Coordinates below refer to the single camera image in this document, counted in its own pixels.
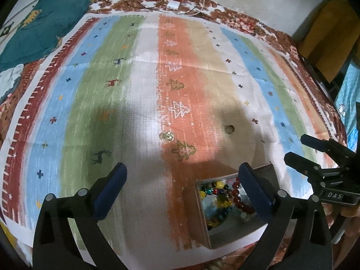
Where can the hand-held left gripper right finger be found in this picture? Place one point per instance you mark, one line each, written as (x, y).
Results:
(254, 187)

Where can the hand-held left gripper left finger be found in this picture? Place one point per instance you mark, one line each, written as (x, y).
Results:
(111, 185)

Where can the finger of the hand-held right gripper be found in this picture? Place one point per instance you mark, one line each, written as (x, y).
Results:
(323, 145)
(302, 164)

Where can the silver metal tin box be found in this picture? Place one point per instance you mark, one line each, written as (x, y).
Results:
(233, 230)

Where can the blue dotted cloth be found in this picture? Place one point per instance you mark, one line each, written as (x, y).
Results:
(350, 104)

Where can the mustard yellow garment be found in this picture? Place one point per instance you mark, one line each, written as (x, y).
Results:
(329, 36)

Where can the striped printed mat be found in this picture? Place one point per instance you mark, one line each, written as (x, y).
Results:
(174, 70)

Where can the light grey cloth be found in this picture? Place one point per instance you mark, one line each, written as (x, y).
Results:
(9, 81)

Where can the teal cloth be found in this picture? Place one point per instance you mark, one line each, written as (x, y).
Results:
(36, 31)

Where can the white charger adapter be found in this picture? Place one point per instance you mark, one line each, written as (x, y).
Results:
(174, 5)

